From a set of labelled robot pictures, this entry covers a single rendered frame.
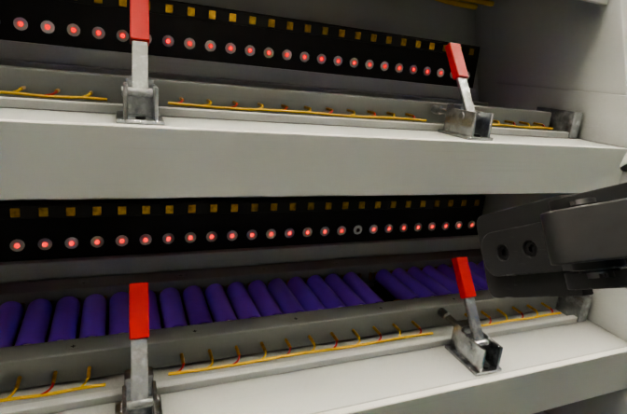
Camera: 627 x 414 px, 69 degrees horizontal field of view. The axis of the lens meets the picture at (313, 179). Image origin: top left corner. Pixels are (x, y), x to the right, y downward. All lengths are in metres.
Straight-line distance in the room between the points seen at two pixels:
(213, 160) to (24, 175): 0.10
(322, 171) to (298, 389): 0.16
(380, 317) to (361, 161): 0.15
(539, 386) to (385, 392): 0.15
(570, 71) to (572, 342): 0.29
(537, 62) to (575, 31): 0.05
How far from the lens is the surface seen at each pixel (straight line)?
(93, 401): 0.36
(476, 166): 0.40
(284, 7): 0.56
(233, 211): 0.46
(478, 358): 0.42
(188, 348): 0.37
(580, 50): 0.59
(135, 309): 0.32
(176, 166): 0.30
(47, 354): 0.37
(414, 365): 0.41
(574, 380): 0.50
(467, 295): 0.42
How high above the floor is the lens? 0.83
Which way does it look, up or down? 3 degrees up
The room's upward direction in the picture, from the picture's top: 1 degrees counter-clockwise
